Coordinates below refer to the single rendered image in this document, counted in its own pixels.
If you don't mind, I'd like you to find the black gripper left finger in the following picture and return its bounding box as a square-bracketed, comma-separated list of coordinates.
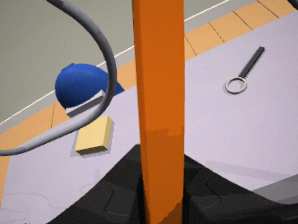
[47, 144, 146, 224]

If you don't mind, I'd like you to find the grey ring with dark grey handle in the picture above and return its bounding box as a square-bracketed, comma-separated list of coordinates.
[226, 47, 265, 93]

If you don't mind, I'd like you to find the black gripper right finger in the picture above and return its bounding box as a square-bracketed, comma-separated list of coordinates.
[182, 155, 298, 224]

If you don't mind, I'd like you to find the tan flat block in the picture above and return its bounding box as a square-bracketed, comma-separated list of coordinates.
[74, 115, 112, 155]

